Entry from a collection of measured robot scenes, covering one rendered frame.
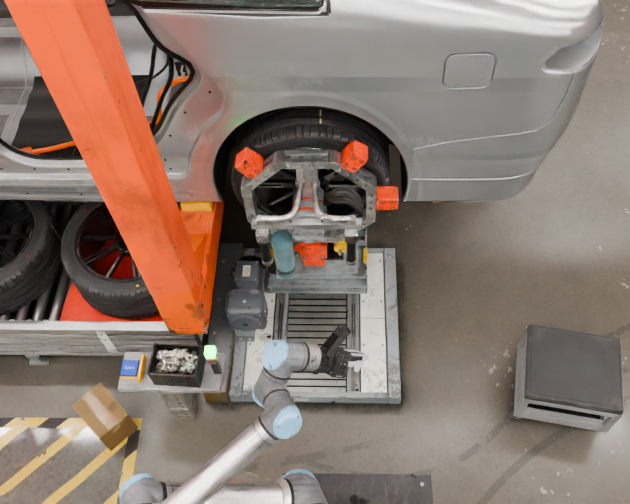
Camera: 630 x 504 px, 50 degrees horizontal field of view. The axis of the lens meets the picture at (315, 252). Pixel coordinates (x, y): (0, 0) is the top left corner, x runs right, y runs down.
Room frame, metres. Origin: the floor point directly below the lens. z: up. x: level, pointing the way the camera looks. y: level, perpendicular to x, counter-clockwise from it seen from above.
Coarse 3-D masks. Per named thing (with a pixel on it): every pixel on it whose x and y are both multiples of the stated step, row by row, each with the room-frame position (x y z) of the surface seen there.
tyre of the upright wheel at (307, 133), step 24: (264, 120) 1.91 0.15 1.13; (288, 120) 1.86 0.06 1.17; (312, 120) 1.84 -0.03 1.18; (336, 120) 1.86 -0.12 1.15; (360, 120) 1.89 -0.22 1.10; (240, 144) 1.90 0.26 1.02; (264, 144) 1.79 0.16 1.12; (288, 144) 1.78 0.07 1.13; (312, 144) 1.77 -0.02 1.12; (336, 144) 1.76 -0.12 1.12; (384, 144) 1.88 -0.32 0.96; (384, 168) 1.75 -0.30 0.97; (240, 192) 1.80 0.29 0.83
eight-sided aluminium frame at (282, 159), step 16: (272, 160) 1.72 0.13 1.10; (288, 160) 1.70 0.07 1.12; (304, 160) 1.70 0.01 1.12; (320, 160) 1.69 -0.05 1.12; (336, 160) 1.68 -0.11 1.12; (256, 176) 1.71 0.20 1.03; (352, 176) 1.67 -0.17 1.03; (368, 176) 1.70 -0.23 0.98; (368, 192) 1.66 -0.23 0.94; (256, 208) 1.75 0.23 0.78; (368, 208) 1.66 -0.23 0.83; (368, 224) 1.66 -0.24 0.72; (320, 240) 1.68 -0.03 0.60; (336, 240) 1.67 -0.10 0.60
